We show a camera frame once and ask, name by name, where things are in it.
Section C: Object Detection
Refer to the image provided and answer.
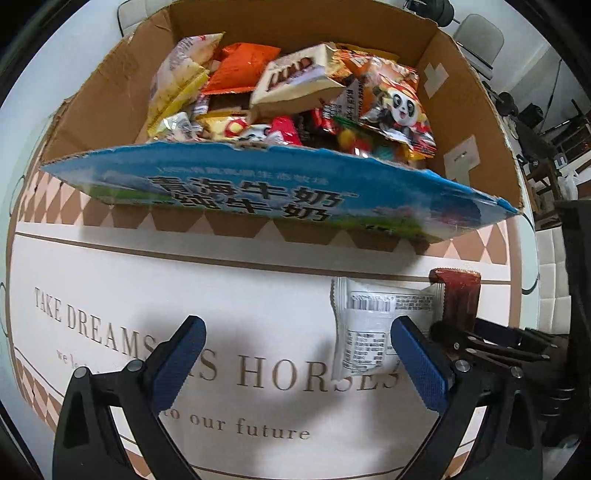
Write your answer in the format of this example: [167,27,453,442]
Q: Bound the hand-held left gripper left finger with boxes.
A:
[53,315,208,480]

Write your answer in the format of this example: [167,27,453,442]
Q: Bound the yellow packet with red circle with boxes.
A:
[198,113,252,141]

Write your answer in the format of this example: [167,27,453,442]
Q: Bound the black tripod stand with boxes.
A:
[542,60,591,139]

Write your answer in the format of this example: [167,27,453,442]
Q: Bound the white red snack packet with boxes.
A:
[235,124,278,146]

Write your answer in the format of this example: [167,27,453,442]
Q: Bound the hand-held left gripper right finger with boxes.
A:
[390,315,543,480]

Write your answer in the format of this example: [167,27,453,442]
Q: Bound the dark snack packet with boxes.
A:
[295,111,333,148]

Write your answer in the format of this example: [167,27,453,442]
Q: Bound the orange brown striped packet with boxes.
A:
[332,44,400,84]

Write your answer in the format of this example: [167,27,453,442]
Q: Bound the white padded bench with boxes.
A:
[536,226,574,334]

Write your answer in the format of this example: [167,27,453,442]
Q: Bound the cream chocolate biscuit box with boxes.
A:
[249,44,347,121]

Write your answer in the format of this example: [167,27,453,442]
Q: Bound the brown snack packet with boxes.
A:
[428,268,482,333]

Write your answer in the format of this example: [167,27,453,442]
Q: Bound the pale yellow snack packet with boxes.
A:
[159,32,225,93]

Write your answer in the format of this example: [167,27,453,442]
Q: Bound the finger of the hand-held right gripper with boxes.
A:
[473,318,573,352]
[429,320,555,371]

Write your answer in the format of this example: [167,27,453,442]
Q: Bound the orange snack packet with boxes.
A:
[202,42,282,96]

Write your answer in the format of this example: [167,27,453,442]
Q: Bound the white chair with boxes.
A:
[455,14,505,70]
[117,0,162,37]

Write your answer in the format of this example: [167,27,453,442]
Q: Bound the silver lettered snack packet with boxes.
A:
[318,85,370,125]

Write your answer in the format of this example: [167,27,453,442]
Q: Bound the panda print snack packet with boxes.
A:
[358,58,438,160]

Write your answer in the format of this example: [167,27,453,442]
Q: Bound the cardboard box with blue print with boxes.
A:
[39,0,527,245]

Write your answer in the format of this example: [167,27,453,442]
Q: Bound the wooden chair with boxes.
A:
[526,154,565,229]

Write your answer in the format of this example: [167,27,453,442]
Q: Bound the clear bag of colourful gumballs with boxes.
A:
[335,117,407,160]

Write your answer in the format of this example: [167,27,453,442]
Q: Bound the printed white table mat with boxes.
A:
[7,124,541,480]

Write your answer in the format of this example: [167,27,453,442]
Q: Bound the silver green snack packet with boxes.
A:
[159,111,204,141]

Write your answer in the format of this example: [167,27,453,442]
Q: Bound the white plastic bag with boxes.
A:
[558,170,580,201]

